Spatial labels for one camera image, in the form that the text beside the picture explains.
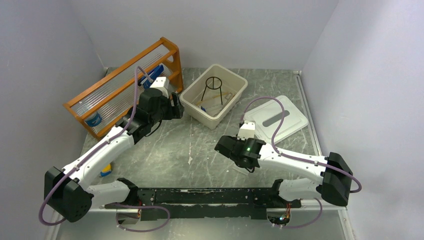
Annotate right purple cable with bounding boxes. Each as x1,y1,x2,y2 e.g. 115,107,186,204
240,96,363,230

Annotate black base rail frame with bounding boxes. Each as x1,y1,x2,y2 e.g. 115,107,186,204
54,187,347,221

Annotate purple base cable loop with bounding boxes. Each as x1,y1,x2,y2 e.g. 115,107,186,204
109,203,171,233

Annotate white bin lid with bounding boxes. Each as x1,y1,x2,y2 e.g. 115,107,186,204
244,95,309,144

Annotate metal crucible tongs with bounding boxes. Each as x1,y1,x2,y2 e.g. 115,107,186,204
221,92,235,106

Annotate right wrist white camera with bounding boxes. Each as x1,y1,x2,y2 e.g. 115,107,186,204
237,120,256,141

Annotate yellow blue block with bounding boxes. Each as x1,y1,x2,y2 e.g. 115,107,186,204
100,164,112,177

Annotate blue stapler on shelf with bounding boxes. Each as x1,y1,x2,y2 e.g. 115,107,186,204
138,64,164,89

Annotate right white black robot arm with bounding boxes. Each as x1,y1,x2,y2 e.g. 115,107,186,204
214,135,353,207

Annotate tan rubber tubing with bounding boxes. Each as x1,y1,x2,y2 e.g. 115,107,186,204
195,94,222,106

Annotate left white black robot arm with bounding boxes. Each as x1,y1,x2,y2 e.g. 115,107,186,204
38,87,184,226

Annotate orange wooden shelf rack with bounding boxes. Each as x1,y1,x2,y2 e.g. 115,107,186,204
63,37,184,140

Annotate blue white roll on shelf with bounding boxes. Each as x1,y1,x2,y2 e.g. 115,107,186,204
84,111,103,127

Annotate clear test tube rack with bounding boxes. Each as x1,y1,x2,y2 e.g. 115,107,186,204
232,166,250,176

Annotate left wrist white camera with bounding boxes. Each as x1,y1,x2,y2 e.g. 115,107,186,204
150,76,170,98

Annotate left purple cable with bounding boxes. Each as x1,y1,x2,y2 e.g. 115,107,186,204
38,66,155,227

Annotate wrist white camera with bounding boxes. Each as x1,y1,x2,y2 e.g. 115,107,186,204
150,76,170,98
237,120,256,141

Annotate beige plastic bin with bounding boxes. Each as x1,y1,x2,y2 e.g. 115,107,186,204
180,64,248,130

